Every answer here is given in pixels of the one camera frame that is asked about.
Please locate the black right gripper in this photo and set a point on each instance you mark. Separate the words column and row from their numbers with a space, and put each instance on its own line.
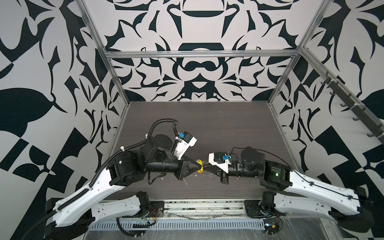
column 216, row 170

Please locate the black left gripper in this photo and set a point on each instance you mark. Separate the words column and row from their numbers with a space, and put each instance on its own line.
column 183, row 167

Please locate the yellow capped key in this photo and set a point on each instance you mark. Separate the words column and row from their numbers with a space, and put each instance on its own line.
column 200, row 163

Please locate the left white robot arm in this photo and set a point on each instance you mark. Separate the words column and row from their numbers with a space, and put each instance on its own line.
column 74, row 215

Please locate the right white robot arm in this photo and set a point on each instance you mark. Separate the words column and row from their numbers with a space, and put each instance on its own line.
column 289, row 191

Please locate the green lit circuit board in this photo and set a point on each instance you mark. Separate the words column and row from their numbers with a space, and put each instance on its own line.
column 272, row 226

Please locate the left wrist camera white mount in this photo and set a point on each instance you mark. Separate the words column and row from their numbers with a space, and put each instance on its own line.
column 185, row 141

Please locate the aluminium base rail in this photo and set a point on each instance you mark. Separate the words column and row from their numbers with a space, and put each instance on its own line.
column 201, row 209

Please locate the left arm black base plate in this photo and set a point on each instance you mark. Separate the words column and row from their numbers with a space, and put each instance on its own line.
column 156, row 209

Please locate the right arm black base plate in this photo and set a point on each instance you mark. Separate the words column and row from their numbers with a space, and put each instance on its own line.
column 254, row 210

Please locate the white slotted cable duct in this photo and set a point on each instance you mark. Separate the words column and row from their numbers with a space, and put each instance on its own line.
column 207, row 224

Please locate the aluminium horizontal frame bar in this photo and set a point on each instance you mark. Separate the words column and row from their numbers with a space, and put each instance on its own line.
column 197, row 54

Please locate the aluminium corner post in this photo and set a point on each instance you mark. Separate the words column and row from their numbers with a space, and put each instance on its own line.
column 99, row 44
column 314, row 24

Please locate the right aluminium corner post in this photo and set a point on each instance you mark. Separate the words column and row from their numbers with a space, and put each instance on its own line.
column 314, row 24

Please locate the grey wall hook rack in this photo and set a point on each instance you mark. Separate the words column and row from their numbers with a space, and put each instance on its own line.
column 361, row 111

